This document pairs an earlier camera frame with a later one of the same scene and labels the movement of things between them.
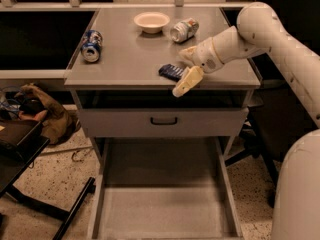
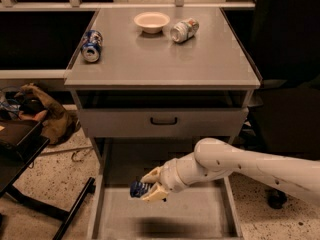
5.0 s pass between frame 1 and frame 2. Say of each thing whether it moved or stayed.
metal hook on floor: stayed
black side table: stayed
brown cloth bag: stayed
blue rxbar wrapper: moved
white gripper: moved
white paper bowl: stayed
